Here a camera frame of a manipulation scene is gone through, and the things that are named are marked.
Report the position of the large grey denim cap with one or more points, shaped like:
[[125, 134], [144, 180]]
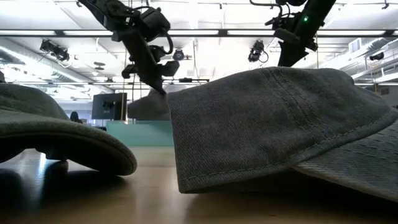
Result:
[[248, 124]]

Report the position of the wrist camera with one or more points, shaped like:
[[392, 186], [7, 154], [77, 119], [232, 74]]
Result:
[[284, 21], [154, 23]]

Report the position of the teal plastic bin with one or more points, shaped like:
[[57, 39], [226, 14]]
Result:
[[140, 133]]

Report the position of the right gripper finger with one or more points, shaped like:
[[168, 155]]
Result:
[[289, 54]]

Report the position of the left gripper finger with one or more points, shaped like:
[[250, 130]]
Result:
[[155, 85]]

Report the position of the small black ceiling camera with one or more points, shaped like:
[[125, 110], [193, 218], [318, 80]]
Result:
[[377, 56]]

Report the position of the black overhead frame bar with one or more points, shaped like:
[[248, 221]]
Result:
[[222, 32]]

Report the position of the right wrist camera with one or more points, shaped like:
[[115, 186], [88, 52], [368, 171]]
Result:
[[284, 21]]

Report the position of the round black ceiling camera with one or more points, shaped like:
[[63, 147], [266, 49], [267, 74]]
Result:
[[178, 55]]

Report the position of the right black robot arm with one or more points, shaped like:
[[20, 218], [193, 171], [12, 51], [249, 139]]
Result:
[[323, 7]]

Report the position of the person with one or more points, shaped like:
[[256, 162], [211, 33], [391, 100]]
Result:
[[74, 117]]

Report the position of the distant black rig frame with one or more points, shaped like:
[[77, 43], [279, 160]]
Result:
[[189, 80]]

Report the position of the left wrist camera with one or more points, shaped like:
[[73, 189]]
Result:
[[154, 23]]

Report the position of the black camera on ceiling rail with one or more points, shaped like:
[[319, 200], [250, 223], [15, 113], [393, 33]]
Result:
[[56, 51]]

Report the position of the black computer monitor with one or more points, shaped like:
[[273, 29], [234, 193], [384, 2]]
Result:
[[105, 105]]

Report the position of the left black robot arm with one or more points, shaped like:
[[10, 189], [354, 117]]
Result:
[[105, 12]]

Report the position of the dark green cap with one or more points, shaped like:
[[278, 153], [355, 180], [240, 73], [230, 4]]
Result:
[[62, 140]]

